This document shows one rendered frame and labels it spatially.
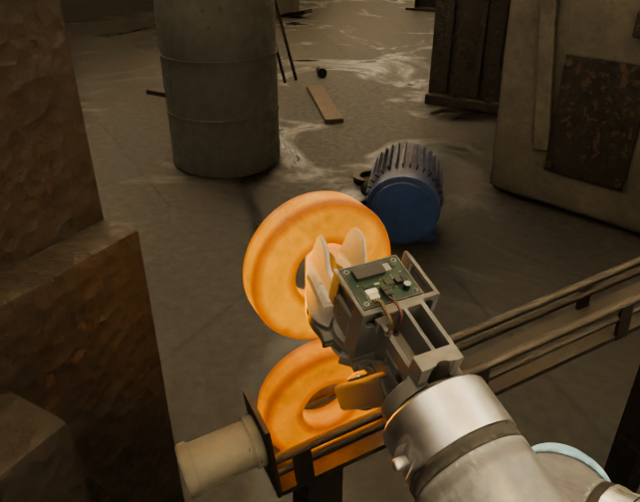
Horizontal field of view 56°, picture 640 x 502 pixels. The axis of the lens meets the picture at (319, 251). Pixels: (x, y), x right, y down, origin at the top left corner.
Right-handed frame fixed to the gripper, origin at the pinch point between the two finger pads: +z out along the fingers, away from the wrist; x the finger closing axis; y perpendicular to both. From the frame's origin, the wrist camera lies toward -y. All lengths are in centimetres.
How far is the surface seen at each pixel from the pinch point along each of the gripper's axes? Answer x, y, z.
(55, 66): 19.8, 9.6, 24.7
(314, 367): 2.0, -11.3, -5.8
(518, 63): -168, -71, 141
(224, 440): 12.1, -19.0, -6.6
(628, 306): -44.6, -16.1, -9.1
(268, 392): 6.7, -14.8, -5.1
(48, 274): 25.2, -5.5, 10.6
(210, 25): -54, -79, 217
